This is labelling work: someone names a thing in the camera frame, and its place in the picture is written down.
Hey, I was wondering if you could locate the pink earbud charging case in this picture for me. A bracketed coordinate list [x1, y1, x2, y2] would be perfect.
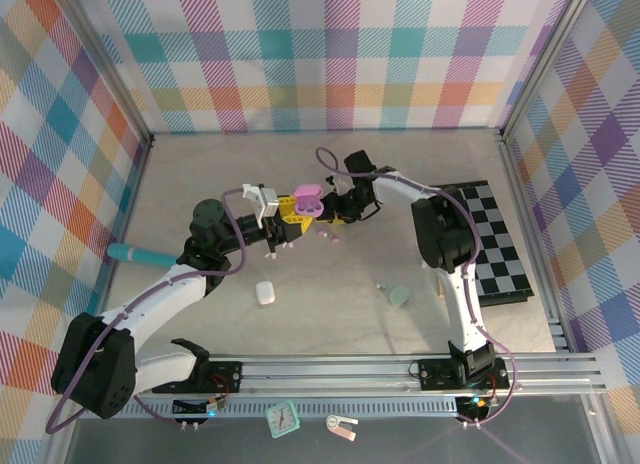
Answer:
[293, 183, 327, 218]

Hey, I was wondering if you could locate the white earbud charging case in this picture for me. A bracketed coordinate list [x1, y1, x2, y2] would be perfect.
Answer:
[254, 280, 278, 307]

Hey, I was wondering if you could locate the mint green earbud charging case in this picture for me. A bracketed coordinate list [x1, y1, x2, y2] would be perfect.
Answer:
[388, 284, 413, 308]

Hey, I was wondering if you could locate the teal marker pen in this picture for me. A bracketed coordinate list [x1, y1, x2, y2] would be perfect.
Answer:
[105, 243, 177, 270]

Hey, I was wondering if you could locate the black white chessboard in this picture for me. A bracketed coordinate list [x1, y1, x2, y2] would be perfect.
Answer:
[430, 180, 535, 308]

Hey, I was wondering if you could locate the small electronics board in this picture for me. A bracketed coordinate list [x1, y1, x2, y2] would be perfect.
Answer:
[456, 392, 497, 421]
[171, 395, 227, 419]

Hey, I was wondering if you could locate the small teal alarm clock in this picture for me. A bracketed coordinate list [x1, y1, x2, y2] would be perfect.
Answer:
[264, 400, 303, 440]

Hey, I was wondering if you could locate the pink white clip tool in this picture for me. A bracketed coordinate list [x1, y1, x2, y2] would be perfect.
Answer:
[325, 414, 360, 442]

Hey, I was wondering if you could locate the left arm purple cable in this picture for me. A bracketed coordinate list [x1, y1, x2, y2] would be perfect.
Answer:
[45, 187, 282, 435]

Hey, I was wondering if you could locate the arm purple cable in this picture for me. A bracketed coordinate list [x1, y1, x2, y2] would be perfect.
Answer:
[45, 187, 282, 435]
[315, 146, 524, 428]

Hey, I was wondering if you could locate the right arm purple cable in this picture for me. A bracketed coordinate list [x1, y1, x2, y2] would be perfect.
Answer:
[315, 146, 524, 428]

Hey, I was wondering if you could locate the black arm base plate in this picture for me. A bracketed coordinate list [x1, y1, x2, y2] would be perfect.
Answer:
[416, 357, 512, 391]
[149, 360, 244, 394]

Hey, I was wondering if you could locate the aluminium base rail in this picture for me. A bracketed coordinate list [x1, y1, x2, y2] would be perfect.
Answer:
[134, 352, 607, 401]

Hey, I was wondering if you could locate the aluminium side rail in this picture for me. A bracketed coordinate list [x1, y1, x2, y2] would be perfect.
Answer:
[497, 131, 574, 356]

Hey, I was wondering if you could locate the perforated metal cable duct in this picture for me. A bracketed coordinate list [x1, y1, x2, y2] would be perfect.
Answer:
[107, 400, 462, 421]

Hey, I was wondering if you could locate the aluminium frame post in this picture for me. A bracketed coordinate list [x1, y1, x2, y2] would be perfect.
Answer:
[498, 0, 599, 141]
[55, 0, 155, 148]

